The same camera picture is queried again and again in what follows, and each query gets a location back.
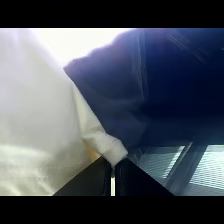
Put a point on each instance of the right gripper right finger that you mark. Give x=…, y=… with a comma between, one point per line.
x=136, y=181

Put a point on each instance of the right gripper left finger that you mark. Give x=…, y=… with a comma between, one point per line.
x=90, y=181

